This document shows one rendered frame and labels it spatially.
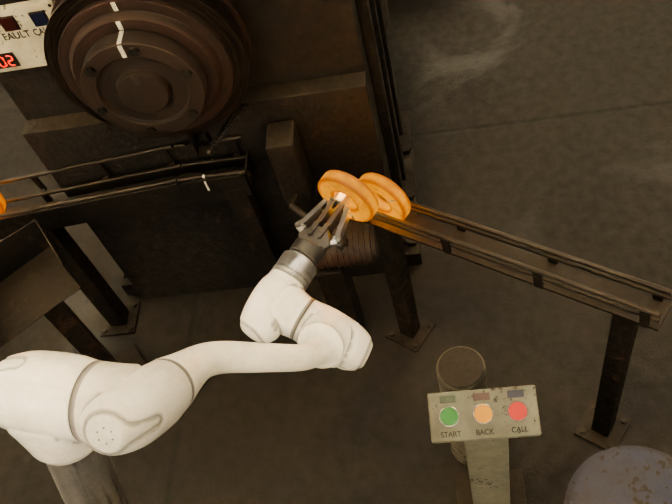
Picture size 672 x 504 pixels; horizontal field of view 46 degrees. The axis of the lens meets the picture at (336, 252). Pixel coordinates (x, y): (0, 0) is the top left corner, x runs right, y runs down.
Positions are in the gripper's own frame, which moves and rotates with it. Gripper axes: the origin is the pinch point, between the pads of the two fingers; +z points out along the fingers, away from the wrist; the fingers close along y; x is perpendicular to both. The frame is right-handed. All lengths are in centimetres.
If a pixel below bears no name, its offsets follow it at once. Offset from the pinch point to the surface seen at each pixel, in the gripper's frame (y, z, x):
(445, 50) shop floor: -50, 130, -91
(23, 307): -78, -56, -22
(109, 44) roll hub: -45, -8, 41
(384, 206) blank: 1.6, 9.8, -17.8
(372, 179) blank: 0.2, 9.8, -7.0
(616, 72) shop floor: 18, 141, -92
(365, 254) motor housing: -4.2, 3.1, -35.2
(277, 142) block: -28.5, 9.9, -4.9
